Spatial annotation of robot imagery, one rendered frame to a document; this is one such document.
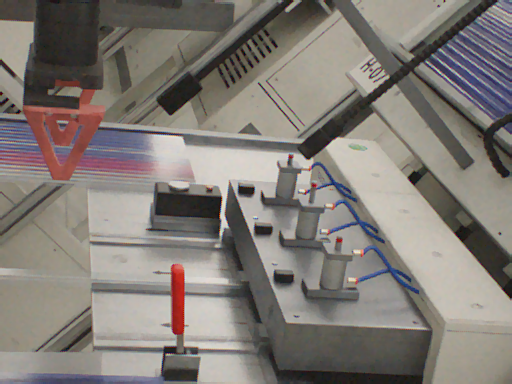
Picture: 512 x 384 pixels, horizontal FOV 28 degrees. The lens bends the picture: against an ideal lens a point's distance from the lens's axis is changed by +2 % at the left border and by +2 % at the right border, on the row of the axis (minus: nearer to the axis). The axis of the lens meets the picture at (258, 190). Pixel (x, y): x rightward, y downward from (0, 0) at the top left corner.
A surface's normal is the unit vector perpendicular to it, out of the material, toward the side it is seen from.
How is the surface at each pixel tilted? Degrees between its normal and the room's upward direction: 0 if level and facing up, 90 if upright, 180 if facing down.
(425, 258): 43
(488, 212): 90
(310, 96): 90
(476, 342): 90
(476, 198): 90
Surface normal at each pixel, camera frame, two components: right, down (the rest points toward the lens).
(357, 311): 0.15, -0.92
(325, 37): 0.17, 0.37
